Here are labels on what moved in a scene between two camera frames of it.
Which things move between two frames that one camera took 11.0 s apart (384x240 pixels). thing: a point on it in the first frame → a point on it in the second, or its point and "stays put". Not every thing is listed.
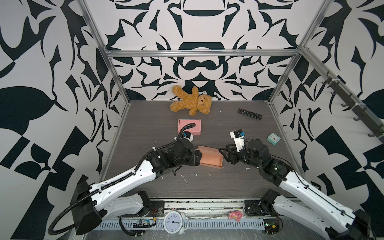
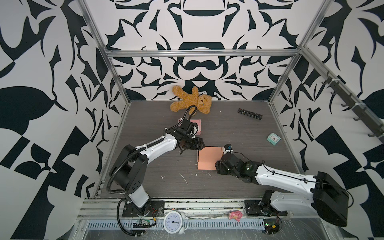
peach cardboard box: (211, 157) stays put
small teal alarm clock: (273, 138) stays put
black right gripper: (231, 151) → (219, 166)
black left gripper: (194, 157) → (198, 144)
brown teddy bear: (192, 103) stays put
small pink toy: (235, 214) stays put
